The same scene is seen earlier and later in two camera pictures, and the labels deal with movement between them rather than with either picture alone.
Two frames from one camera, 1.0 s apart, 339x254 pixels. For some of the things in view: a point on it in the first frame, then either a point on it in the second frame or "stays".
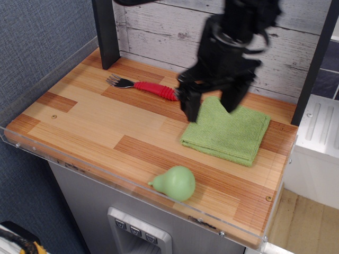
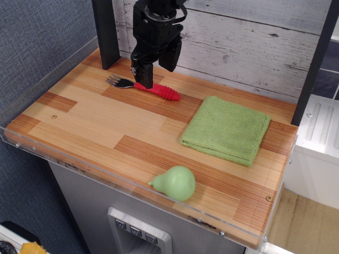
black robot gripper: [226, 39] to [153, 29]
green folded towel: [234, 136] stays
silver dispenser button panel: [130, 235] stays
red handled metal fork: [163, 91] stays
